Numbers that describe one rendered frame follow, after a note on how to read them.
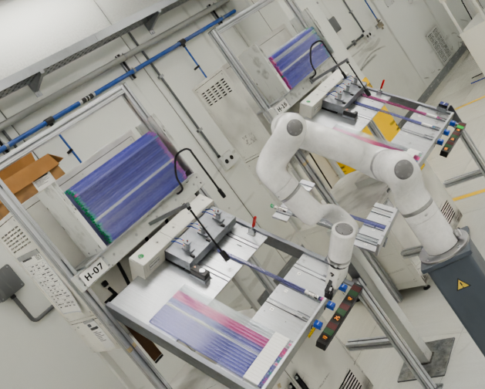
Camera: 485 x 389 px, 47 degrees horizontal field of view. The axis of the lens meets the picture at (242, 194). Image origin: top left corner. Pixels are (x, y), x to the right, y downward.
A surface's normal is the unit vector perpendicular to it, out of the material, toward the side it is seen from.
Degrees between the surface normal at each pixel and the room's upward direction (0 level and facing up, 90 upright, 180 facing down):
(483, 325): 90
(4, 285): 90
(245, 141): 90
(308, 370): 90
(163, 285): 44
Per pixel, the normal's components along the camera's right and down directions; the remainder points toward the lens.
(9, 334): 0.60, -0.28
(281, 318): 0.00, -0.76
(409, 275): -0.55, 0.54
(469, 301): -0.29, 0.40
